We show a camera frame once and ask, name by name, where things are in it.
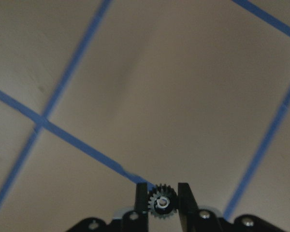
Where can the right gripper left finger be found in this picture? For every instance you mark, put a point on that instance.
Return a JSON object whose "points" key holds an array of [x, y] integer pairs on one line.
{"points": [[141, 208]]}

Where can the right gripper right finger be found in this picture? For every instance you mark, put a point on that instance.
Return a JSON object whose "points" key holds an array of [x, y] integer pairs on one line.
{"points": [[187, 207]]}

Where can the black bearing gear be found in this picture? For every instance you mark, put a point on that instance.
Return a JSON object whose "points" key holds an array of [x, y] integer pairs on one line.
{"points": [[162, 201]]}

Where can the brown paper table mat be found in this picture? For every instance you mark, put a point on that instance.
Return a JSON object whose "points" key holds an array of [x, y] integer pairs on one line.
{"points": [[96, 96]]}

